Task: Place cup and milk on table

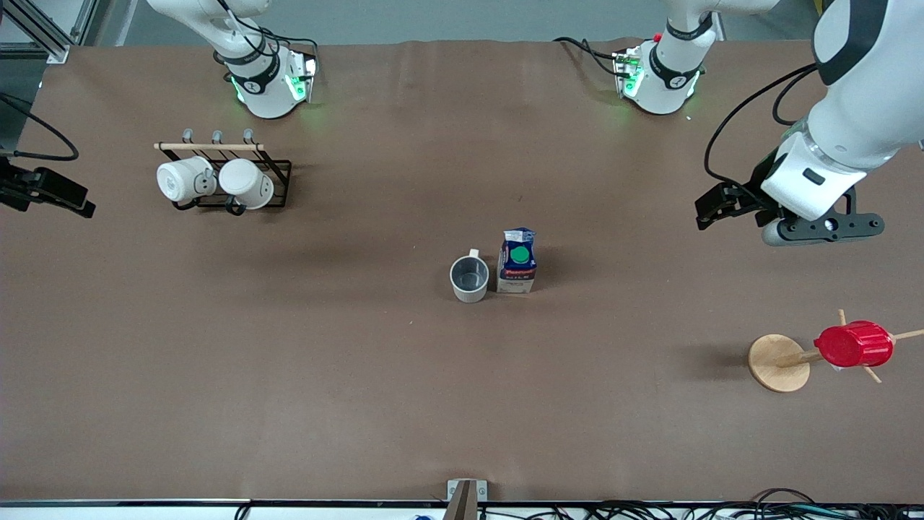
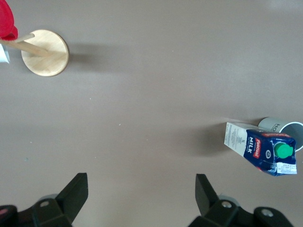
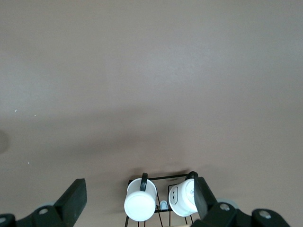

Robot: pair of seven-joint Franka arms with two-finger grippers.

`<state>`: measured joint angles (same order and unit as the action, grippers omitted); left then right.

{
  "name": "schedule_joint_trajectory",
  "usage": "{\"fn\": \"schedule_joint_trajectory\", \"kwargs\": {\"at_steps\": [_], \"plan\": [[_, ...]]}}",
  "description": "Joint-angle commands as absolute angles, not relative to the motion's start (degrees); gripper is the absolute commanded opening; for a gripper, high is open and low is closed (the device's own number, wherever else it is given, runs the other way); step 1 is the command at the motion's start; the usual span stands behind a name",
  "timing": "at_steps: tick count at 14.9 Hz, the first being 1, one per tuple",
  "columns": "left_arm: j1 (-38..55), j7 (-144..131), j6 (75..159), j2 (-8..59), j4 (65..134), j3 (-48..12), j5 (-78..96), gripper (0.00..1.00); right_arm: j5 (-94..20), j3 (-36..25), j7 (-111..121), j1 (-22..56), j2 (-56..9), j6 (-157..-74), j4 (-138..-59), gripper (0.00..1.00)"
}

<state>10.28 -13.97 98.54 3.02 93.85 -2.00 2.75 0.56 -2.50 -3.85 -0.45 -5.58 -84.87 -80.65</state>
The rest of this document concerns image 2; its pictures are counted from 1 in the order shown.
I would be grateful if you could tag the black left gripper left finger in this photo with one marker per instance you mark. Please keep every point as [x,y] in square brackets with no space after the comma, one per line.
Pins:
[68,201]

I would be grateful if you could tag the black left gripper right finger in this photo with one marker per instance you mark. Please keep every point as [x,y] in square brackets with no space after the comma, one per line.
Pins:
[213,208]

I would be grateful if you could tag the blue white milk carton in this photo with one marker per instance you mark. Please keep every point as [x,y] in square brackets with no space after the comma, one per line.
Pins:
[251,146]

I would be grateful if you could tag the grey ribbed HOME mug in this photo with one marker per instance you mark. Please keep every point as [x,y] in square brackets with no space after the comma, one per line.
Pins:
[296,132]

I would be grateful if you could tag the red plastic cup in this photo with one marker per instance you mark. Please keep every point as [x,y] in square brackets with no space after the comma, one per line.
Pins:
[4,21]

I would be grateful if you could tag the wooden mug tree stand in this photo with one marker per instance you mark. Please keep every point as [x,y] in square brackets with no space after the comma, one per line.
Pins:
[47,61]

